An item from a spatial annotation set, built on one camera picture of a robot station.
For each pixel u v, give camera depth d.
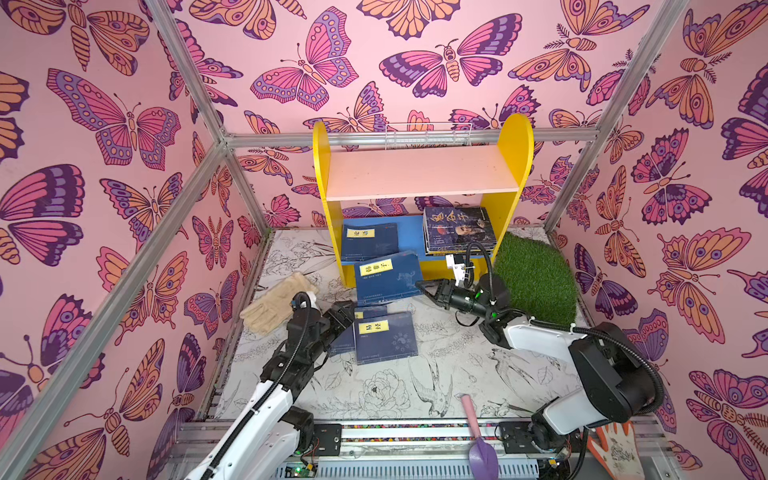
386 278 0.81
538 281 1.00
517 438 0.73
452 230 0.92
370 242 0.97
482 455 0.70
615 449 0.71
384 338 0.90
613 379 0.44
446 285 0.72
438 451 0.73
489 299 0.64
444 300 0.71
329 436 0.73
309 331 0.60
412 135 0.93
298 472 0.72
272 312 0.97
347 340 0.89
